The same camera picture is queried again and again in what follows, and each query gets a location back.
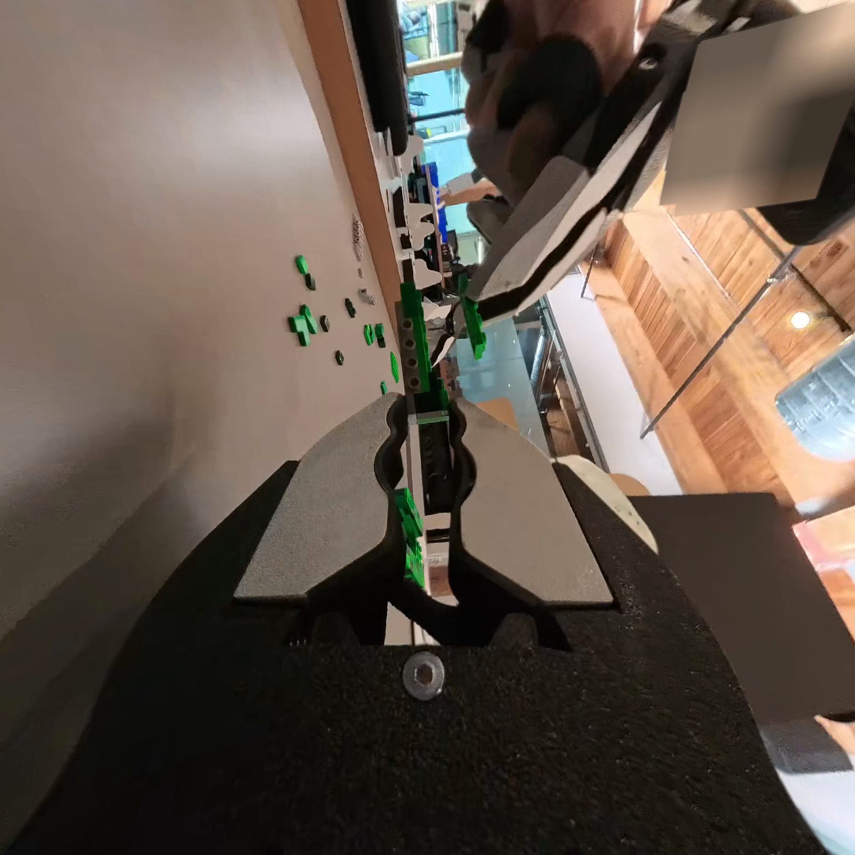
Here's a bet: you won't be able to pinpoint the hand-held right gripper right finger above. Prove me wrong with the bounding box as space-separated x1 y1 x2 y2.
449 399 614 610

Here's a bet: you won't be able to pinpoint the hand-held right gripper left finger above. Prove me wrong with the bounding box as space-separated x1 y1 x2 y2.
232 393 408 610

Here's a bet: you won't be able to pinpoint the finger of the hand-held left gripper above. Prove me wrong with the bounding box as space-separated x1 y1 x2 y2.
466 155 609 303
476 100 672 325

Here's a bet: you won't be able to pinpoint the single green brick plate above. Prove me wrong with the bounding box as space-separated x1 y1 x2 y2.
457 274 489 362

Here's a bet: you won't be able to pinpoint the green brick model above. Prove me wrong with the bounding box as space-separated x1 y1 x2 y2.
389 281 462 592

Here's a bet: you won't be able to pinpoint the person's left hand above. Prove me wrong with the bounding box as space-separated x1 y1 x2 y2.
464 0 669 201

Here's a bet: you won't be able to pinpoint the building instruction booklet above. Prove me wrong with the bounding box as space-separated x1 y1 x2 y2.
554 454 659 555

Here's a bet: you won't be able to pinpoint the black ceiling pipe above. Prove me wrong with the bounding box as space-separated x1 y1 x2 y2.
671 210 852 331

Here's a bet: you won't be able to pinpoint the metal hanging rod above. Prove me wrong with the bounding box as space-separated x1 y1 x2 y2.
640 250 799 440

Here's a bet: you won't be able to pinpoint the scattered loose green bricks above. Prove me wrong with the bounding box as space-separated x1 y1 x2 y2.
287 254 402 395

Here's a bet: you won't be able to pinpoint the black flat board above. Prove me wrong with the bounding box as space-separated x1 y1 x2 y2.
628 493 855 722

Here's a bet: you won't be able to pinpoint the black elongated object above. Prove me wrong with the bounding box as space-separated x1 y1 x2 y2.
344 0 411 158

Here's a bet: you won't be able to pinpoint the ceiling spot lamp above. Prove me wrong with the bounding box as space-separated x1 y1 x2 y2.
788 307 852 335

